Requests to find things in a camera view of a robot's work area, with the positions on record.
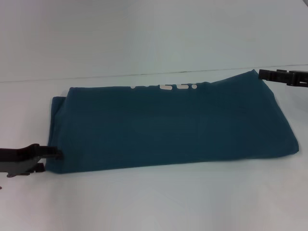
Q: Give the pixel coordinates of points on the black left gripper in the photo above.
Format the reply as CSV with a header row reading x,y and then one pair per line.
x,y
16,160

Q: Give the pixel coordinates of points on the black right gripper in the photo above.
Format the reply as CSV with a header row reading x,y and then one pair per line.
x,y
299,78

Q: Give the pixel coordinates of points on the blue shirt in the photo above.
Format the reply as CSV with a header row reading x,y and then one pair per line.
x,y
168,125

